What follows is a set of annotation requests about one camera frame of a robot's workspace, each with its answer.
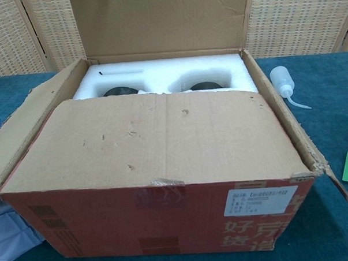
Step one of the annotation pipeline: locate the blue table cloth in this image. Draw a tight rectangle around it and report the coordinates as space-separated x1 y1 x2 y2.
0 51 348 261

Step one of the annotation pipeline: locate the woven wooden folding screen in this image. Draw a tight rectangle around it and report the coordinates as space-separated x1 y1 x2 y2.
0 0 348 78

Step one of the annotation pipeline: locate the red taped cardboard box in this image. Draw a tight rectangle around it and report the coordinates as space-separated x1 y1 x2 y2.
0 0 348 261

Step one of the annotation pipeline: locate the white stick with black tip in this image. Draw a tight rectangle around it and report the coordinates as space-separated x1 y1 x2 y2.
98 68 145 76

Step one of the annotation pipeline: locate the white foam insert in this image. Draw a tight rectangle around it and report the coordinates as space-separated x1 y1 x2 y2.
71 55 260 101

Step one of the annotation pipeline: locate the white blue tissue pack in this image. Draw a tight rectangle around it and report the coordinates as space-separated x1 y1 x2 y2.
0 115 44 261

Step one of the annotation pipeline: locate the white plastic squeeze bottle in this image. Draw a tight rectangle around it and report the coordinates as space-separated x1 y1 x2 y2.
269 66 312 111

